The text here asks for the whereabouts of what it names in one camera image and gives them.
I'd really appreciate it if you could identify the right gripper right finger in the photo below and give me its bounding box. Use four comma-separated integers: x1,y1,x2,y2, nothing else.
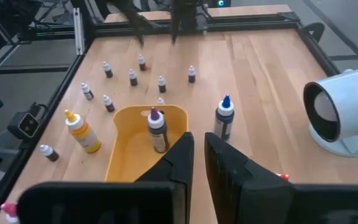
204,133,358,224

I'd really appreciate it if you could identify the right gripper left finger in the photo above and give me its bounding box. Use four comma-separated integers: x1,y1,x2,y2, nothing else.
17,132,195,224

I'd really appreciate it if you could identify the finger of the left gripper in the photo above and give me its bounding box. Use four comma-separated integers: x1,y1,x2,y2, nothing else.
119,4,145,47
170,9,180,45

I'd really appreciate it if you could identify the blue-capped food coloring bottle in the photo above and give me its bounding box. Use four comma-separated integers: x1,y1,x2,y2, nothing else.
213,94,236,141

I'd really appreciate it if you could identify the yellow-capped food coloring bottle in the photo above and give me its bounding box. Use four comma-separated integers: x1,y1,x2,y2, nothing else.
64,109,102,154

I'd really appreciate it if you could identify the pink-capped food coloring bottle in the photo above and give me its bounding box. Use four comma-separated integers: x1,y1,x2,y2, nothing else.
0,202,21,224

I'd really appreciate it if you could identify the purple-capped food coloring bottle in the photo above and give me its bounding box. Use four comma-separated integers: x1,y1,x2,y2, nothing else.
147,106,170,154

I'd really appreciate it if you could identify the black device with blue light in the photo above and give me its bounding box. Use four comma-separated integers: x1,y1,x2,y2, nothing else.
208,0,232,9

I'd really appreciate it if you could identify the silver aluminium extrusion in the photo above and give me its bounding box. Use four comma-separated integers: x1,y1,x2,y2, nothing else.
72,7,85,56

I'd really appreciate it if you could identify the yellow plastic bin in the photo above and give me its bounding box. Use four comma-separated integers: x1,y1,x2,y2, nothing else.
104,105,189,183

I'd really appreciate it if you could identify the black frame clamp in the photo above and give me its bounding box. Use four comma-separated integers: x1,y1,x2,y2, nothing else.
301,22,326,43

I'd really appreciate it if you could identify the white cylinder camera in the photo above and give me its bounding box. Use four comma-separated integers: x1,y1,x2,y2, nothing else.
302,65,358,158

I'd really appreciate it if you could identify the black box camera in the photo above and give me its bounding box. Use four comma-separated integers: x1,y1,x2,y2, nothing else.
7,104,48,140

